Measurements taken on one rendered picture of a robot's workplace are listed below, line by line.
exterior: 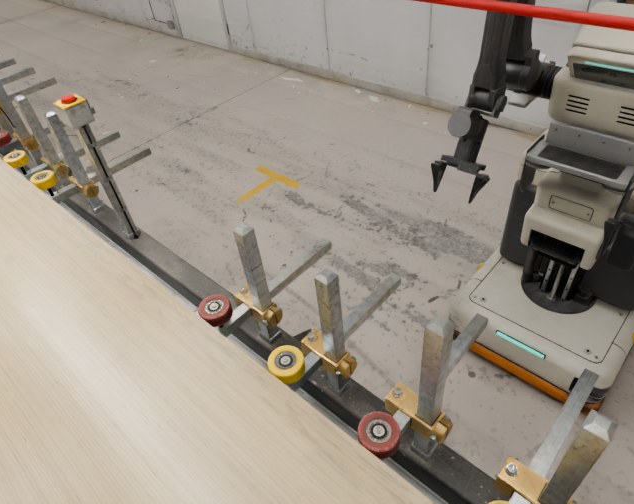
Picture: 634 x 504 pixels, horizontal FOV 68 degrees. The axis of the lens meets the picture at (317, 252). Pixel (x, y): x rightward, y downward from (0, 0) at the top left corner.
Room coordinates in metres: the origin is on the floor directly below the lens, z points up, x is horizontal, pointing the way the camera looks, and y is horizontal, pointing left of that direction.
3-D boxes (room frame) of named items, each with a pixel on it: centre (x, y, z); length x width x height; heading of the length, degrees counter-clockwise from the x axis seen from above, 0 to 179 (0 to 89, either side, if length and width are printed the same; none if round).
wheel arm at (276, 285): (0.92, 0.12, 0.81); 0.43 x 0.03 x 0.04; 133
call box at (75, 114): (1.37, 0.66, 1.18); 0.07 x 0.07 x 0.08; 43
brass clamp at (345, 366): (0.66, 0.00, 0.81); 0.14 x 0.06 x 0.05; 43
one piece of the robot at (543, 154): (1.02, -0.73, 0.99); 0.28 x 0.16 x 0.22; 43
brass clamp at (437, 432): (0.48, -0.17, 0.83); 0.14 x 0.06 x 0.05; 43
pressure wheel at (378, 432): (0.42, -0.07, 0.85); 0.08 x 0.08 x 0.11
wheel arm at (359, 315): (0.73, -0.05, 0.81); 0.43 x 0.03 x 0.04; 133
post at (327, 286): (0.65, -0.01, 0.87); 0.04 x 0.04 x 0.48; 43
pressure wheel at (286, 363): (0.60, 0.10, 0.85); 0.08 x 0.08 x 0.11
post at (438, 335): (0.46, -0.18, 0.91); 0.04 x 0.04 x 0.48; 43
